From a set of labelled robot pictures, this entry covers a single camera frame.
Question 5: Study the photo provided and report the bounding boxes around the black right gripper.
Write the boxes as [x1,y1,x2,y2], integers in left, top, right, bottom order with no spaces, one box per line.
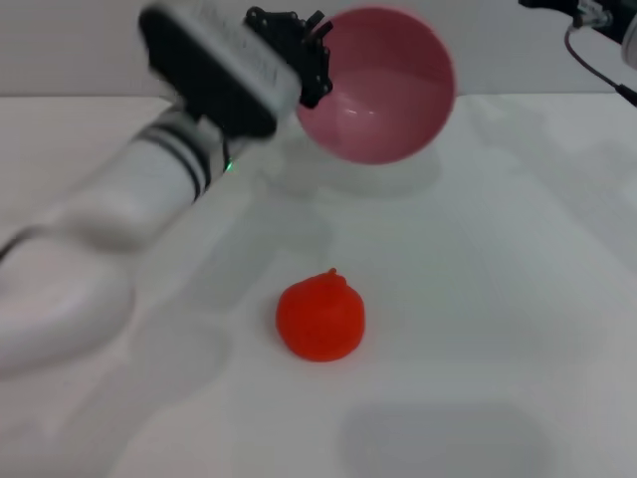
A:
[518,0,637,46]

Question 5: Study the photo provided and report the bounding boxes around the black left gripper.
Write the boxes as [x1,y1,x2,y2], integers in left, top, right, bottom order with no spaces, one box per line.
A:
[245,5,335,110]

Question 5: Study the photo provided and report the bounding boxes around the pink plastic bowl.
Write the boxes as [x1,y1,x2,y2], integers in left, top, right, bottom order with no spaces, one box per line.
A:
[296,5,459,167]

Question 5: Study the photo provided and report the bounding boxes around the orange toy fruit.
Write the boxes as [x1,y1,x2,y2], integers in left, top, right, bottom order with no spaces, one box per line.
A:
[275,267,367,363]

